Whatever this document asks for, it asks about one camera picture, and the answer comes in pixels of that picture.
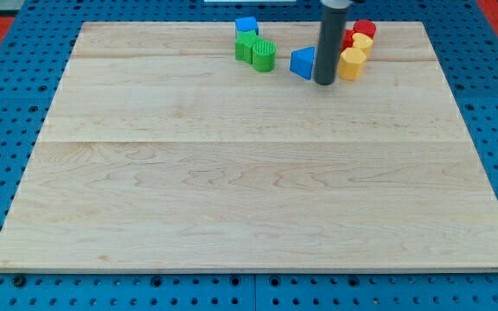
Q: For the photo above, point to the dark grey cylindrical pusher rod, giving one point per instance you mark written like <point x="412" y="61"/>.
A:
<point x="331" y="34"/>

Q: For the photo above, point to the blue triangle block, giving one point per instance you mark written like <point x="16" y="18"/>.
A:
<point x="302" y="61"/>

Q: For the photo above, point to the blue cube block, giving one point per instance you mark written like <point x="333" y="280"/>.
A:
<point x="246" y="24"/>

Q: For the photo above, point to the red block behind rod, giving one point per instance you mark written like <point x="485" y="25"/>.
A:
<point x="348" y="40"/>

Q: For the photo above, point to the yellow heart block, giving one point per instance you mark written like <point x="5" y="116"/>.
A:
<point x="363" y="42"/>

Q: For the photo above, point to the red cylinder block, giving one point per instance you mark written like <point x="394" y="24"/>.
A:
<point x="365" y="27"/>

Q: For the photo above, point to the yellow hexagon block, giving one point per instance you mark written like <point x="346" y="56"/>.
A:
<point x="352" y="63"/>

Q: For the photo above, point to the green cylinder block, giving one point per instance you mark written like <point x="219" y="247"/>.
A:
<point x="263" y="56"/>

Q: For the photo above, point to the green star block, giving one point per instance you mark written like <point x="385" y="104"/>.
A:
<point x="243" y="45"/>

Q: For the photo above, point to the wooden board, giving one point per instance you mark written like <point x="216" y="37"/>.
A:
<point x="161" y="153"/>

